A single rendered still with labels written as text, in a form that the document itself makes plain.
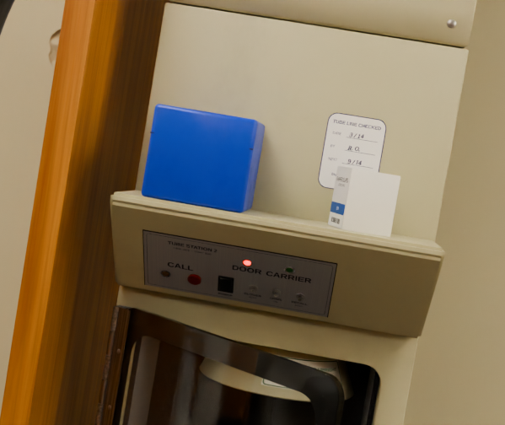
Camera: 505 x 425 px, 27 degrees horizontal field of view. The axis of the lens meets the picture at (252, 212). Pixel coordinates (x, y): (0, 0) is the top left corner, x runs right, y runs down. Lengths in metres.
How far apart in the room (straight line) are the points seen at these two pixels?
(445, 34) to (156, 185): 0.34
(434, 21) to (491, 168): 0.47
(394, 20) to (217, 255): 0.31
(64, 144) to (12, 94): 0.57
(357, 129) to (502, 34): 0.50
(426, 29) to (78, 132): 0.37
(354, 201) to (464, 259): 0.55
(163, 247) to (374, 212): 0.21
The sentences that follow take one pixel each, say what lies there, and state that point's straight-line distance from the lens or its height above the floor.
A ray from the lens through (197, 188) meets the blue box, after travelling 1.01.
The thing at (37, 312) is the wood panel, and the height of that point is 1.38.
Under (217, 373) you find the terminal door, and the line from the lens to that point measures 1.02.
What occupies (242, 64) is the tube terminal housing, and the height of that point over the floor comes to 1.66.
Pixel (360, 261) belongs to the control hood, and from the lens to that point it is 1.01.
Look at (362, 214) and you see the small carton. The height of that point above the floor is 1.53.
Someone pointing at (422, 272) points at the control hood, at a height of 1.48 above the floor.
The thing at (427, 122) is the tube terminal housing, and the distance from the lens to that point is 1.11.
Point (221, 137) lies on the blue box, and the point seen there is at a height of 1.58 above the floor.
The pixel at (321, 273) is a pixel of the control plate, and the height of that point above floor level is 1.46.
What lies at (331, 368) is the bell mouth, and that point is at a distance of 1.18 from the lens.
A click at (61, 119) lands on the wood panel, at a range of 1.05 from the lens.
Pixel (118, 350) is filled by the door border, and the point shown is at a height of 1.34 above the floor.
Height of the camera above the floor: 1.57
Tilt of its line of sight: 3 degrees down
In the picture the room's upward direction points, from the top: 9 degrees clockwise
